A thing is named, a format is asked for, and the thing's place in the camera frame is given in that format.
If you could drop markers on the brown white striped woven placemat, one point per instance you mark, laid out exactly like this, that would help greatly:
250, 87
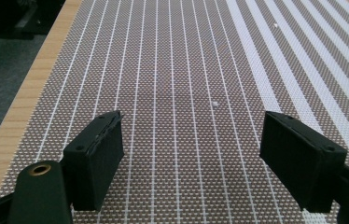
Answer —
194, 93

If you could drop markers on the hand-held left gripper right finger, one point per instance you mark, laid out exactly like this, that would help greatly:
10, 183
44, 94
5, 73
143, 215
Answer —
300, 165

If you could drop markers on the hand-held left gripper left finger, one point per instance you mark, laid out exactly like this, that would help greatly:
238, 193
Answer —
93, 161

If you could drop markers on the small white crumb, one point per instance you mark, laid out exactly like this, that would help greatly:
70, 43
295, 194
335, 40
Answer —
215, 104
275, 25

